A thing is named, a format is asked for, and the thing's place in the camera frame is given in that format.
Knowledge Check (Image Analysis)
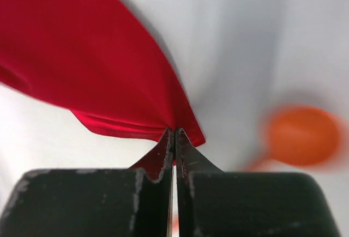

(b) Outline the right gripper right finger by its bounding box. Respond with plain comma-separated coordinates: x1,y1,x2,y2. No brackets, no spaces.
174,129,340,237

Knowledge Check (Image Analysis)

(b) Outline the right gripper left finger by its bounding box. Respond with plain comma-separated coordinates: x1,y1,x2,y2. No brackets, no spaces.
1,129,175,236

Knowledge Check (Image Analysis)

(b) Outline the red cloth napkin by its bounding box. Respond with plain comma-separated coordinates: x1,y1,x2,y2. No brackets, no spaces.
1,0,206,147

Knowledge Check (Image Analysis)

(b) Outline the orange plastic spoon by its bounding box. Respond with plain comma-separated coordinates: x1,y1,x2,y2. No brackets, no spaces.
173,105,343,231

